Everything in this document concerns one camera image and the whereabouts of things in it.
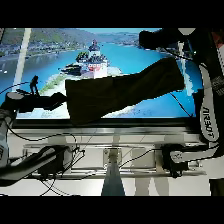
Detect silver frame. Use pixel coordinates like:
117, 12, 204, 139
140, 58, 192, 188
0, 125, 214, 197

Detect dark green pants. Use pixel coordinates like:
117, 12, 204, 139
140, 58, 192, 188
64, 56, 187, 127

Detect black cable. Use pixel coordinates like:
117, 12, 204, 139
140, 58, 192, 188
119, 148, 162, 169
4, 121, 81, 153

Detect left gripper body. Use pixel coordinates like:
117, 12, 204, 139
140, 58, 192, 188
40, 92, 68, 111

